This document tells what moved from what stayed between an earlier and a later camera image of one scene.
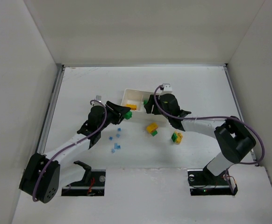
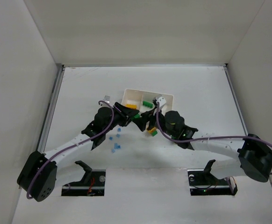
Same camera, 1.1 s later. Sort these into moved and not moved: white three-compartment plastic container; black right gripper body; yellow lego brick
Moved: black right gripper body
Not moved: white three-compartment plastic container; yellow lego brick
